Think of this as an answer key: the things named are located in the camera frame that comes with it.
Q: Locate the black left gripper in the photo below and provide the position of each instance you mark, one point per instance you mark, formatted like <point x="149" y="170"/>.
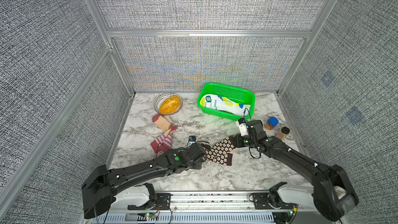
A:
<point x="199" y="165"/>

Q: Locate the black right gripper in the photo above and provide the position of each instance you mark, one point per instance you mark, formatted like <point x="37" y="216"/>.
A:
<point x="238" y="144"/>

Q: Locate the pink tan striped sock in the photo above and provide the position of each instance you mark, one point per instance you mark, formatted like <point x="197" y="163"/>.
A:
<point x="164" y="142"/>

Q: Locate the dark floral sock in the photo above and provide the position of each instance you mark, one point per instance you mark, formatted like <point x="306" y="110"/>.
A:
<point x="221" y="152"/>

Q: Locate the white sock yellow dots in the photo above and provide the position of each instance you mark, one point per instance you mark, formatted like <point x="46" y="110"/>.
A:
<point x="224" y="104"/>

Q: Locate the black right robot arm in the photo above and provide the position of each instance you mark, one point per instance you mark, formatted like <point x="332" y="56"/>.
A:
<point x="331" y="192"/>

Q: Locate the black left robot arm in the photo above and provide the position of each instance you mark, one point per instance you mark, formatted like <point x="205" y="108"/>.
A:
<point x="99" y="190"/>

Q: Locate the jar with blue lid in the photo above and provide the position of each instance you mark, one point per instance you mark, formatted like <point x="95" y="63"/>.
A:
<point x="271" y="123"/>

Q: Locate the jar with black lid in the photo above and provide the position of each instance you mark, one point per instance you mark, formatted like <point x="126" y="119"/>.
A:
<point x="283" y="133"/>

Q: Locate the green plastic basket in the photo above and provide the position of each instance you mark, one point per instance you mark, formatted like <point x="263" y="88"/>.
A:
<point x="235" y="94"/>

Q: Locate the patterned bowl with orange food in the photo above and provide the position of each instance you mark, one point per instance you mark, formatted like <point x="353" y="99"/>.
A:
<point x="168" y="104"/>

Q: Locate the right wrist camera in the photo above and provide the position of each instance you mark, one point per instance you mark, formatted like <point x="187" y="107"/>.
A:
<point x="242" y="125"/>

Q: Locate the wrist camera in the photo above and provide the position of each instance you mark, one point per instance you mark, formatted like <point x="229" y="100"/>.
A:
<point x="242" y="125"/>
<point x="192" y="140"/>

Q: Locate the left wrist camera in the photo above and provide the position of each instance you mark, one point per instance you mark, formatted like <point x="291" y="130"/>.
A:
<point x="192" y="140"/>

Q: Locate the aluminium front rail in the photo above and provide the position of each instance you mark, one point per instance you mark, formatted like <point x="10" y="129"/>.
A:
<point x="230" y="199"/>

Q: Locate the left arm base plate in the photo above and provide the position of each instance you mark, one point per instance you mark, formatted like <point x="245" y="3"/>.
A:
<point x="162" y="202"/>

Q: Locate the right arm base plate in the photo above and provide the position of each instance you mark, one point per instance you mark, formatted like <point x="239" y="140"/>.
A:
<point x="261" y="202"/>

